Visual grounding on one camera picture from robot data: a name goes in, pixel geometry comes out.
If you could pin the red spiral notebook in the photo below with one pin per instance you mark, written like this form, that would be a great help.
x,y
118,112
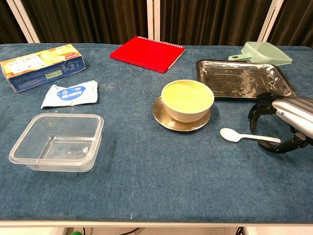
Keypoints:
x,y
146,54

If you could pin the clear plastic container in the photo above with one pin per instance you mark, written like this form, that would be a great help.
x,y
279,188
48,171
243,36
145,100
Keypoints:
x,y
56,144

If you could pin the silver metal plate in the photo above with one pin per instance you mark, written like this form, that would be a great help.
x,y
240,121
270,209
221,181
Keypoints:
x,y
182,126

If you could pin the metal tray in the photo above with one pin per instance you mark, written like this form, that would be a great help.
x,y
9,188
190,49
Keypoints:
x,y
234,78

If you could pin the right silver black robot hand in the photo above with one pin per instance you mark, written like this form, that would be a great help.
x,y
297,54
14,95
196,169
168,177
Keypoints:
x,y
293,110

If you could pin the blue table cloth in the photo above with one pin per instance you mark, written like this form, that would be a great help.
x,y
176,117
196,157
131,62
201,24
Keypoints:
x,y
156,176

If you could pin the dark pleated curtain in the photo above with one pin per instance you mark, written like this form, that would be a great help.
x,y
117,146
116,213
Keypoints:
x,y
85,19

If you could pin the blue yellow biscuit box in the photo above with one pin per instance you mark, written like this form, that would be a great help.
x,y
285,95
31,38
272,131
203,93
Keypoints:
x,y
41,68

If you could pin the pale green plastic dustpan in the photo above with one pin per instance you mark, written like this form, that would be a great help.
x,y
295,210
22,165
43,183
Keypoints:
x,y
266,52

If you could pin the beige bowl yellow contents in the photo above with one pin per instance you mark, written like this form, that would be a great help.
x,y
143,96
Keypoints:
x,y
187,98

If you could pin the white metal frame post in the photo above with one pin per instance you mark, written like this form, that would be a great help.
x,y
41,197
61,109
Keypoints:
x,y
23,22
153,19
270,22

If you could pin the white plastic spoon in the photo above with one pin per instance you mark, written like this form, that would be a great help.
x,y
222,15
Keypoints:
x,y
228,134

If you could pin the white blue wipes packet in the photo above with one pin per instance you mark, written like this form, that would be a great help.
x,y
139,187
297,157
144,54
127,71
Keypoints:
x,y
71,94

